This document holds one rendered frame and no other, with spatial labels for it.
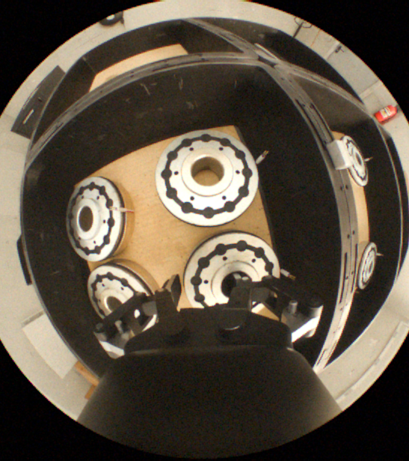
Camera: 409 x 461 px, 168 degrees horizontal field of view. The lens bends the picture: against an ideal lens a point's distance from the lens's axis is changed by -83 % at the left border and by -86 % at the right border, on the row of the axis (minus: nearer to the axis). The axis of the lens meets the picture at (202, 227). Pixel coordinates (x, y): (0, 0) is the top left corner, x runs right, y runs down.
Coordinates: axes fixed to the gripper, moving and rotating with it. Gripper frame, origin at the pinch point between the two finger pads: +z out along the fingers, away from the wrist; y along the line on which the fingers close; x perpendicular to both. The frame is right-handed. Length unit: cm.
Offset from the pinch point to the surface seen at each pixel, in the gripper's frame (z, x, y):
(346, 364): 23, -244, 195
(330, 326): -7.5, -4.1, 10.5
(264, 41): 0, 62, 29
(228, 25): -4, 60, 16
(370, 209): 1.7, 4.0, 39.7
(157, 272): 2.5, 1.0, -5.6
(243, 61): -7.4, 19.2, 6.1
